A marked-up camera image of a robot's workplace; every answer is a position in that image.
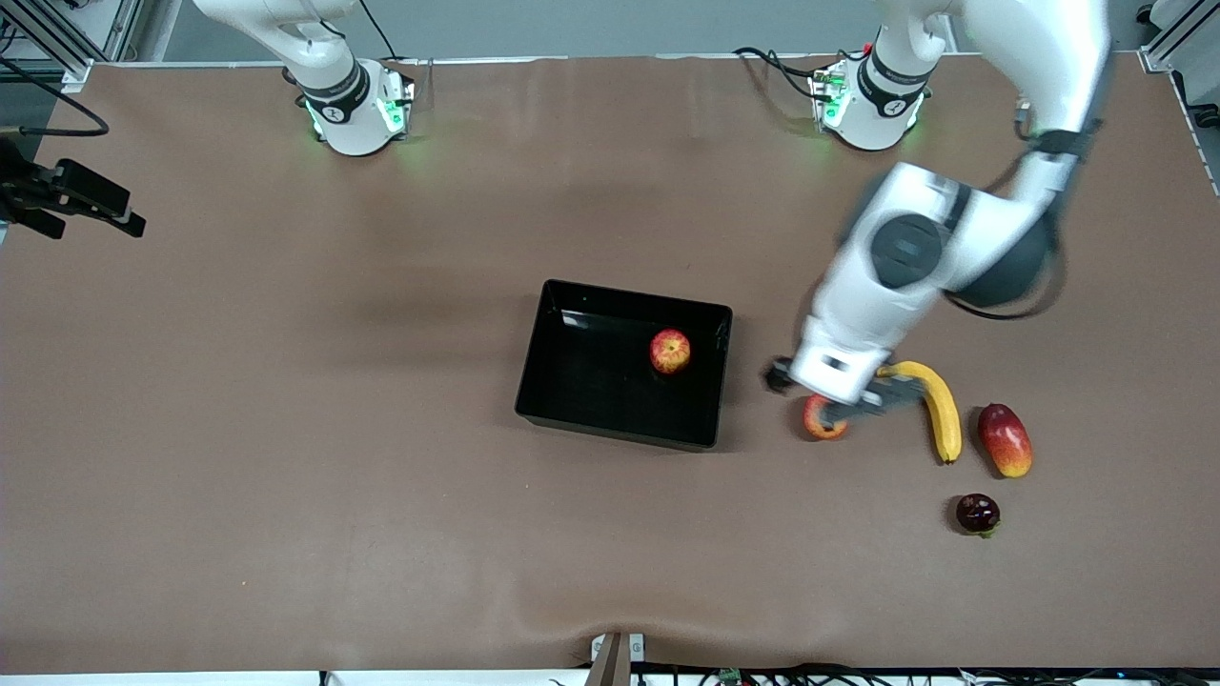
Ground yellow banana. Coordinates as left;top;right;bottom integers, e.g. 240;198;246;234
877;361;962;465

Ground red yellow striped apple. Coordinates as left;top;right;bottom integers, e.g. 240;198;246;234
650;330;692;375

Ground black plastic box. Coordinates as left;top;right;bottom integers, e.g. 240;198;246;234
515;279;733;451

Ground red yellow mango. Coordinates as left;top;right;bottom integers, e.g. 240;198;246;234
979;404;1033;478

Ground dark purple mangosteen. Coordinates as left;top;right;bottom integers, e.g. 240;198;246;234
956;493;1002;539

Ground brown table cloth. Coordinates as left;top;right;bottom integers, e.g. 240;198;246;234
0;54;1220;673

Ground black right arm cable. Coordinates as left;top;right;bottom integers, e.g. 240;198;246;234
0;57;109;136

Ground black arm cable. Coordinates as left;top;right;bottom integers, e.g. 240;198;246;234
944;95;1107;321
0;57;109;136

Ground aluminium frame profile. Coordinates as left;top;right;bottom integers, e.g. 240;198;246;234
1139;0;1220;75
0;0;192;91

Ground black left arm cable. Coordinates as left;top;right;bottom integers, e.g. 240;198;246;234
944;95;1107;321

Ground black base cable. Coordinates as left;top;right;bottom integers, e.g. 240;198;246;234
732;46;840;101
355;0;396;60

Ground grey metal bracket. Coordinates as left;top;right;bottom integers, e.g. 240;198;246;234
589;632;647;666

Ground brown camera post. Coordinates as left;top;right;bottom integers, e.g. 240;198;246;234
583;634;632;686

